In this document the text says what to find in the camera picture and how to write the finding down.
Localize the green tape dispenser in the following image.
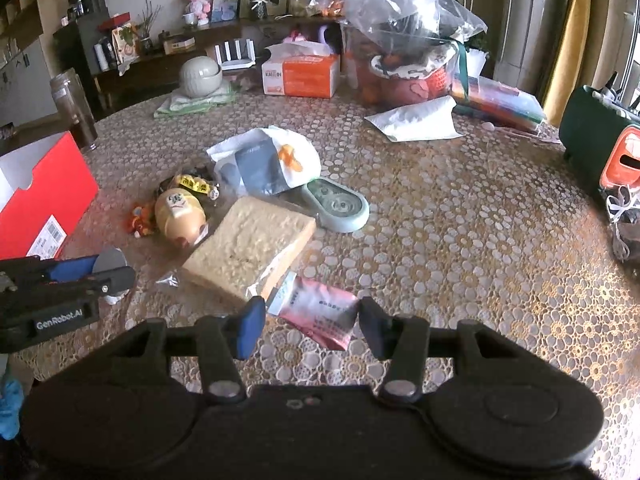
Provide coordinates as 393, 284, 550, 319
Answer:
299, 178, 371, 234

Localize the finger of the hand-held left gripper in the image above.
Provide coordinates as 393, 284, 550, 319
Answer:
47, 266, 137, 307
44, 247, 129, 283

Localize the orange tissue holder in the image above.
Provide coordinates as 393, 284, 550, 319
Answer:
599, 125, 640, 197

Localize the pink plush doll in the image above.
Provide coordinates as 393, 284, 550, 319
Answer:
180, 0, 212, 27

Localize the dark snack packet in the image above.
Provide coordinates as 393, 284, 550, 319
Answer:
159, 169, 222, 202

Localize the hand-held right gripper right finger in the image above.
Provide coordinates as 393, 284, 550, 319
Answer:
359, 296, 506, 406

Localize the yellow curtain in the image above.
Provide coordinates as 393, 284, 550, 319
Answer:
541, 0, 597, 127

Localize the small orange toy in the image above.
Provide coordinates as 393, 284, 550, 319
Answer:
128, 203, 157, 237

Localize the black cabinet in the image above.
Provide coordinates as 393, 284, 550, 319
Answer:
52, 0, 122, 107

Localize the white ceramic pot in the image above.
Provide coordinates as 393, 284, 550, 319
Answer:
178, 55, 224, 99

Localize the orange tissue box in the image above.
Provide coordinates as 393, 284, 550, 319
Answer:
261, 41, 342, 99

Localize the white slatted rack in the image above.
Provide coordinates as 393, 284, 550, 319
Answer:
214, 39, 257, 71

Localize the red shoebox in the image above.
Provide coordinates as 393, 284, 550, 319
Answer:
0, 131, 100, 262

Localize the white paper bag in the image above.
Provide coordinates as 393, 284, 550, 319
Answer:
364, 95, 466, 143

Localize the green folded cloth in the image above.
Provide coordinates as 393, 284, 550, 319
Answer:
153, 86, 237, 119

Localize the pink sachet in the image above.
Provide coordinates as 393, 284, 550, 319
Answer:
267, 271, 361, 352

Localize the large clear plastic bag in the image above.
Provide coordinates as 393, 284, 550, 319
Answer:
339, 0, 489, 108

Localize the egg-shaped toy figure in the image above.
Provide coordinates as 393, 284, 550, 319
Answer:
154, 187, 209, 249

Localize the small cardboard box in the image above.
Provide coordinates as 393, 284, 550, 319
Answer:
163, 34, 197, 56

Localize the white plastic bag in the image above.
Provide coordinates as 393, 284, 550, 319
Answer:
206, 126, 322, 197

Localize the glass jar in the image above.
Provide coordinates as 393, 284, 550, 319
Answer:
49, 67, 99, 154

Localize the packet of sliced bread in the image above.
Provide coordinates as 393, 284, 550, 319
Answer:
179, 196, 317, 307

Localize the wooden sideboard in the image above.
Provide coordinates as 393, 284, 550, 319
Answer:
91, 14, 347, 107

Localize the blue cloth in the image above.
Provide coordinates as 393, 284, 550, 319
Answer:
0, 377, 24, 441

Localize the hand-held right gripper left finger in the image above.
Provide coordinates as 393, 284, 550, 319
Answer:
125, 296, 267, 406

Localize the vase of dried twigs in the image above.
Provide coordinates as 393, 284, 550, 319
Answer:
136, 1, 163, 56

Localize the dark green storage box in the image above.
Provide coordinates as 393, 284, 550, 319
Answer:
558, 84, 640, 203

